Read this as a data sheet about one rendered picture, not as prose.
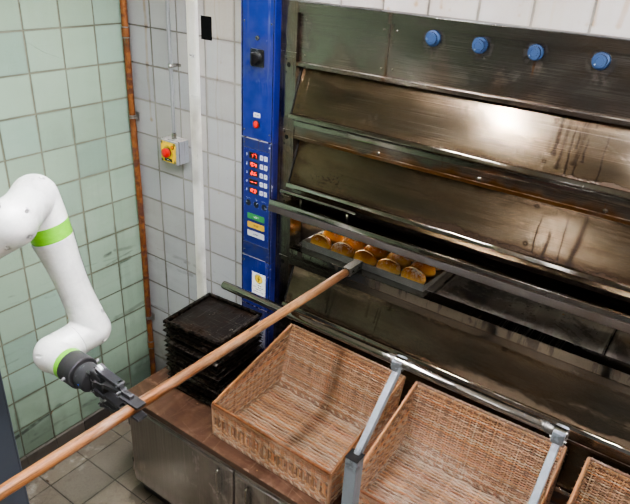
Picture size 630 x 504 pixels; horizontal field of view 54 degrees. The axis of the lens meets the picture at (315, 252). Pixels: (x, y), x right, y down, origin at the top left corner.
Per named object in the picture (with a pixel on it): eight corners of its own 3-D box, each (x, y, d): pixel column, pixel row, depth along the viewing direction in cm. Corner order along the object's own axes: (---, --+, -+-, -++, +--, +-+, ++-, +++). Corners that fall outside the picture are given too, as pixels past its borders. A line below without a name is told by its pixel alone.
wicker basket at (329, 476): (289, 373, 271) (291, 320, 259) (400, 432, 242) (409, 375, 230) (209, 434, 236) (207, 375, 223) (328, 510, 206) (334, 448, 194)
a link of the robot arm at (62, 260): (22, 244, 169) (43, 250, 162) (59, 225, 176) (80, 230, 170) (71, 349, 185) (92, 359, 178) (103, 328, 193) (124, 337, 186)
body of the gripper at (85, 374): (94, 355, 168) (116, 368, 164) (98, 380, 172) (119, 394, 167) (70, 368, 163) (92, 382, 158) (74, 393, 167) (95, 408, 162)
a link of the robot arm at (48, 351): (31, 371, 177) (19, 342, 171) (68, 346, 185) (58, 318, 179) (60, 391, 170) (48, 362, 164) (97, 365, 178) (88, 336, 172)
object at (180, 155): (173, 157, 269) (172, 134, 265) (189, 162, 264) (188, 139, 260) (160, 161, 264) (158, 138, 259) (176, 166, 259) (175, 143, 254)
